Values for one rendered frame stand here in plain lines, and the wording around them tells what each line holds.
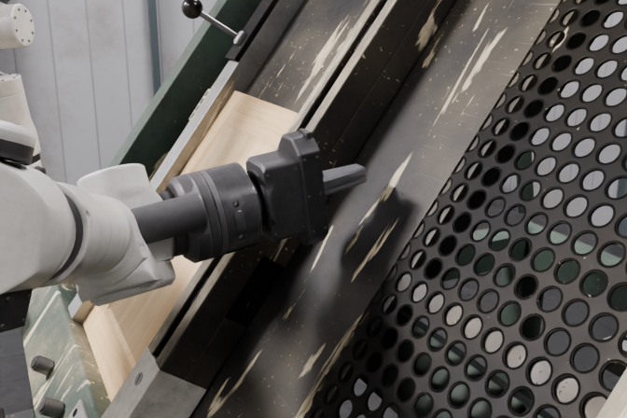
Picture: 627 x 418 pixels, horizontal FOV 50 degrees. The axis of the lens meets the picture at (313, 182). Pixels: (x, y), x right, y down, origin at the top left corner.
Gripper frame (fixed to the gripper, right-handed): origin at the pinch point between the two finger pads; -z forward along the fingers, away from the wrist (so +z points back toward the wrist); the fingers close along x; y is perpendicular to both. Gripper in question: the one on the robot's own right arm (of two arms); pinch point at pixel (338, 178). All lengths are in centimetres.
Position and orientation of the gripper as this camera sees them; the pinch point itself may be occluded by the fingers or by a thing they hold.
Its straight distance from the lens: 74.0
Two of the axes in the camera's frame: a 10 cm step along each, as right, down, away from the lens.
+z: -8.9, 2.4, -3.9
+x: -1.1, -9.4, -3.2
